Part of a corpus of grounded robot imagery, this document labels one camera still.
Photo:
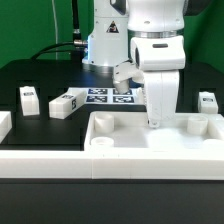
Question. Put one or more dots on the white desk tabletop tray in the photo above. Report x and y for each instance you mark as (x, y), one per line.
(129, 131)

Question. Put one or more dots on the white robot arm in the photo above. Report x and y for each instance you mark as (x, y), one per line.
(116, 22)

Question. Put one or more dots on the fiducial marker sheet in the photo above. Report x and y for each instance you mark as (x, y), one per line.
(109, 96)

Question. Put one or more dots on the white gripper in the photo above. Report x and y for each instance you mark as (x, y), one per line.
(155, 63)

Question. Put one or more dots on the white left fence block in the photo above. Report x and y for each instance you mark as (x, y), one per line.
(5, 124)

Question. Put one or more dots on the white front fence bar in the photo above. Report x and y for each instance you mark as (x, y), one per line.
(89, 165)

